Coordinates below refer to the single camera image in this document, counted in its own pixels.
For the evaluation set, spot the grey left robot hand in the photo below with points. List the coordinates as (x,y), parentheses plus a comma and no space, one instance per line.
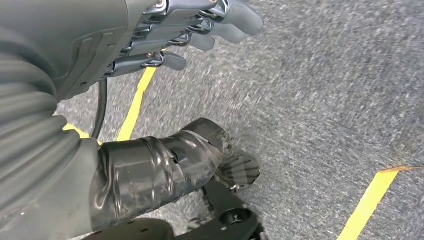
(66,33)

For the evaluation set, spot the black round robot leg part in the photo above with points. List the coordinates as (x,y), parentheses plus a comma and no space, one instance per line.
(132,230)

